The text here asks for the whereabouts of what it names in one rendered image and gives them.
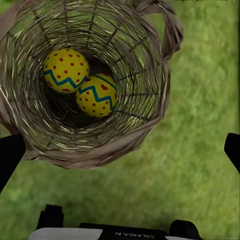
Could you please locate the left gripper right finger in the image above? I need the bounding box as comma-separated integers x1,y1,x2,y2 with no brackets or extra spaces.
224,132,240,173

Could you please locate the wicker basket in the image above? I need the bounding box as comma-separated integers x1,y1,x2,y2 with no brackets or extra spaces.
0,0,184,171

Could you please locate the easter egg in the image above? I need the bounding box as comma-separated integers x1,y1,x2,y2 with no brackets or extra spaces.
43,48,91,95
75,72,118,118

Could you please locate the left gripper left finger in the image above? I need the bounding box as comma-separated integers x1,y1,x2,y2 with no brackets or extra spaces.
0,133,26,193

